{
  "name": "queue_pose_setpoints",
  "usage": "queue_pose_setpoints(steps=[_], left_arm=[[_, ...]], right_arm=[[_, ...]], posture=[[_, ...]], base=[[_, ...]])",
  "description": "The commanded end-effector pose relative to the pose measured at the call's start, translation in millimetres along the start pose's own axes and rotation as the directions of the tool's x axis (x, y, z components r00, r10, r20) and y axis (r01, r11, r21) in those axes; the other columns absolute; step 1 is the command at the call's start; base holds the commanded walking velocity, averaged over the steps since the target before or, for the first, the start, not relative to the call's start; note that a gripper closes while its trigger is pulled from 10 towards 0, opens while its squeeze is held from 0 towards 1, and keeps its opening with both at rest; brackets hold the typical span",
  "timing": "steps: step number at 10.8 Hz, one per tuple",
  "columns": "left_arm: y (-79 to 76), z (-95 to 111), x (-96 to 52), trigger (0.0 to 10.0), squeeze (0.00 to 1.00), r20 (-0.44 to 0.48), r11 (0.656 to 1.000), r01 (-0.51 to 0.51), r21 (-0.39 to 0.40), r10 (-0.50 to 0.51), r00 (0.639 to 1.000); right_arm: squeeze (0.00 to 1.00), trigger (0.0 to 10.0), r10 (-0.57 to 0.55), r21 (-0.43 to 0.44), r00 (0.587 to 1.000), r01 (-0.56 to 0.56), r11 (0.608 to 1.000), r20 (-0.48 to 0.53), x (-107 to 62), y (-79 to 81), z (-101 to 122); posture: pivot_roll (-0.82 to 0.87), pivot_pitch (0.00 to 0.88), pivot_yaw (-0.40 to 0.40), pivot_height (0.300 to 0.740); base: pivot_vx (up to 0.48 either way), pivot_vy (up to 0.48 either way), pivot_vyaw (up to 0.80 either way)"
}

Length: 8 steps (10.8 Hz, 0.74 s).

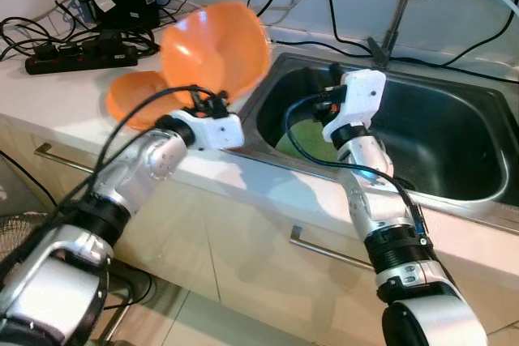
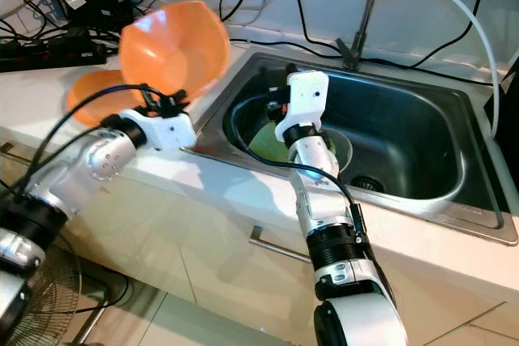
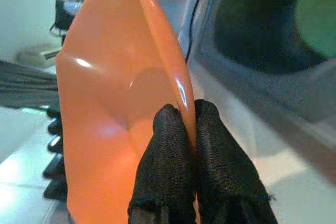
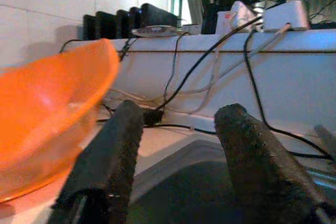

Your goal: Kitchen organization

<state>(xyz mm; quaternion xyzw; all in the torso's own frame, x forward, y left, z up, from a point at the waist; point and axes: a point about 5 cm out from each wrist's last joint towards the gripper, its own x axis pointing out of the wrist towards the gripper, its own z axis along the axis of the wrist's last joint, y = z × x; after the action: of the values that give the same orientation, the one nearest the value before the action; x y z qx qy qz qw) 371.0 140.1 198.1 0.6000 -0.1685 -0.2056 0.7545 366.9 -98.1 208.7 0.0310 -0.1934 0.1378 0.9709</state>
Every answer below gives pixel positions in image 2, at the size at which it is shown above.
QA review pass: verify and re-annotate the orange plastic bowl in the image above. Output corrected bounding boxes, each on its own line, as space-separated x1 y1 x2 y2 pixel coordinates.
118 0 231 105

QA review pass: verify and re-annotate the green plate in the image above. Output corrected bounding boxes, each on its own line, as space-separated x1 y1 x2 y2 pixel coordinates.
247 117 302 162

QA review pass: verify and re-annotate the orange plastic plate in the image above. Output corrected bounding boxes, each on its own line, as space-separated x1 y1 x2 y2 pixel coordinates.
66 69 132 127

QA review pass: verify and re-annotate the grey metal faucet pipe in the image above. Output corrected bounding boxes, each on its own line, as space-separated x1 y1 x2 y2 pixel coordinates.
338 0 382 70

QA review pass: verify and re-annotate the sink drain strainer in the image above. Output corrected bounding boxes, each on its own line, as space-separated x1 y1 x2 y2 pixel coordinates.
348 173 387 195

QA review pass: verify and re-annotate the black battery charger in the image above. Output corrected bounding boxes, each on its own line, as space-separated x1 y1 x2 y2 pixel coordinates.
58 0 131 30

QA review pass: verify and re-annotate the black power strip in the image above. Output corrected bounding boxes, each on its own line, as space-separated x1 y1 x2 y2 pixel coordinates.
0 28 109 72

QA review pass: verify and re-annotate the stainless steel sink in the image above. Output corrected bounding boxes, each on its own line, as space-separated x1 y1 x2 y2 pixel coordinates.
195 52 519 247

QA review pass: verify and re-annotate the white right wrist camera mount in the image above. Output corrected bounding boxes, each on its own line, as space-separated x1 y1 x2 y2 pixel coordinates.
274 70 330 145

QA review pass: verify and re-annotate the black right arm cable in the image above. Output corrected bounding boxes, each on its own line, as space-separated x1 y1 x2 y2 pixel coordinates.
228 93 366 237

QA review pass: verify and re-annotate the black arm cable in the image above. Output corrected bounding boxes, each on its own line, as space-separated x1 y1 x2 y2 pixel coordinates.
0 83 165 201
228 93 366 237

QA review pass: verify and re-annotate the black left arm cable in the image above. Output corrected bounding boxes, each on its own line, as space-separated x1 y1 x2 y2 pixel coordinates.
0 83 165 201

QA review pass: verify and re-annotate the metal drawer handle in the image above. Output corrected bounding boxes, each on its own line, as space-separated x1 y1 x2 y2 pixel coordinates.
249 225 311 265
0 141 51 171

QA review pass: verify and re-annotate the white water hose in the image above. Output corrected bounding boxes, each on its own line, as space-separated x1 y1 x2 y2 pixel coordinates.
401 0 505 138

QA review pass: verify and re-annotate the floor fan wire guard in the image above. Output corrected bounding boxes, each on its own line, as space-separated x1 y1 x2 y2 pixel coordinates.
10 231 84 346

